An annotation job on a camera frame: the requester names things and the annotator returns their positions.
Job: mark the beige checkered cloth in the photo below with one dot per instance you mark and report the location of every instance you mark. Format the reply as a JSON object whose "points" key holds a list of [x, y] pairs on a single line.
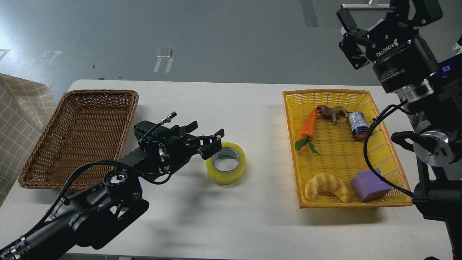
{"points": [[25, 109]]}

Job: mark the white floor stand base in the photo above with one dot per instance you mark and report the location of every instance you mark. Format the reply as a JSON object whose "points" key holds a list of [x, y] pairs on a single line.
{"points": [[365, 6]]}

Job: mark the yellow plastic basket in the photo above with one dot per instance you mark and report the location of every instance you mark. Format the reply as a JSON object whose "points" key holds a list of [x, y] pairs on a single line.
{"points": [[340, 155]]}

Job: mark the brown wicker basket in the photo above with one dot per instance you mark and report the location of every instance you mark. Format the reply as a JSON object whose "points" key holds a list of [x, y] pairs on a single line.
{"points": [[87, 126]]}

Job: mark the orange toy carrot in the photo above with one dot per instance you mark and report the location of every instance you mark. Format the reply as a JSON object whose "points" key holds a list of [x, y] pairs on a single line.
{"points": [[308, 133]]}

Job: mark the brown toy animal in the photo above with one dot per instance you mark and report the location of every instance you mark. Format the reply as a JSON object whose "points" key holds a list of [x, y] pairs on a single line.
{"points": [[332, 113]]}

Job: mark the yellow tape roll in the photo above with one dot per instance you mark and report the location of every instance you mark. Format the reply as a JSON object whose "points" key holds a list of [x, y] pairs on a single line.
{"points": [[230, 176]]}

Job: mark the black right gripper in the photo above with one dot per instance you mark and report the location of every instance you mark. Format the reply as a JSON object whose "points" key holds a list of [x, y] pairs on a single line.
{"points": [[400, 56]]}

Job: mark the toy croissant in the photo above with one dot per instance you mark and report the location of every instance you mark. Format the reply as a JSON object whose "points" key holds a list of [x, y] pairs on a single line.
{"points": [[324, 182]]}

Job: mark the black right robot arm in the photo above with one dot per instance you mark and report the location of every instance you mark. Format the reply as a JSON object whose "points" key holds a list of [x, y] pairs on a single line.
{"points": [[439, 144]]}

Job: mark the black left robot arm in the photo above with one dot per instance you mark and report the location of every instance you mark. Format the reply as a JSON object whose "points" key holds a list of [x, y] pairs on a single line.
{"points": [[100, 199]]}

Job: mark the small blue white can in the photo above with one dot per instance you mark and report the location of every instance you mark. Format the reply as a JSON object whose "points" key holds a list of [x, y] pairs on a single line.
{"points": [[359, 125]]}

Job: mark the purple foam block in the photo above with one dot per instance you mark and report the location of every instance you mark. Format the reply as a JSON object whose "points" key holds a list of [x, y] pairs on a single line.
{"points": [[369, 187]]}

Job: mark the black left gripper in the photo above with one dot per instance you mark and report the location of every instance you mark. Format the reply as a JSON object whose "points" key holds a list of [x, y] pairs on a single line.
{"points": [[182, 145]]}

